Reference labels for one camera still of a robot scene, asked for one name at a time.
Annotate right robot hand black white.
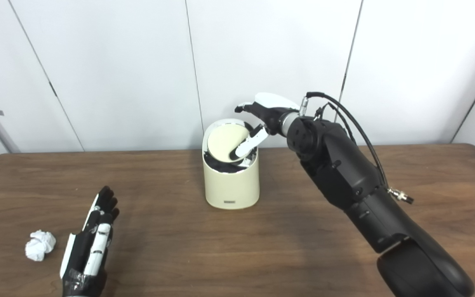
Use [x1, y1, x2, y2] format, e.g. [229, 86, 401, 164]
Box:
[234, 92, 302, 162]

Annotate cream round bin lid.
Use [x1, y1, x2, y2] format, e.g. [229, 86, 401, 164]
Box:
[207, 124, 250, 162]

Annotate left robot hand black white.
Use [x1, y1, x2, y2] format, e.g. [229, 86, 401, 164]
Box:
[59, 186, 120, 297]

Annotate cream-colored bin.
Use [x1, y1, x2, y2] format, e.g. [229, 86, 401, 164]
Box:
[202, 118, 260, 210]

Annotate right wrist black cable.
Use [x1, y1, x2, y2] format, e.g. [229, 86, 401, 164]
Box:
[299, 92, 414, 205]

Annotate white paper ball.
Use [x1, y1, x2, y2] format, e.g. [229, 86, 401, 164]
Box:
[25, 230, 56, 262]

